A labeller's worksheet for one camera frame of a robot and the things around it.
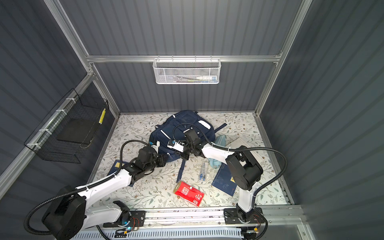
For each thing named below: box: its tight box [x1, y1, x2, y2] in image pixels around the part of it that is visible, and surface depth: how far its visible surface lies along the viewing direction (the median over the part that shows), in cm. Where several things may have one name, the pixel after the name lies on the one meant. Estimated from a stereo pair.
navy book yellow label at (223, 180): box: [211, 163, 237, 197], surface depth 86 cm
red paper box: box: [173, 180, 205, 208], surface depth 82 cm
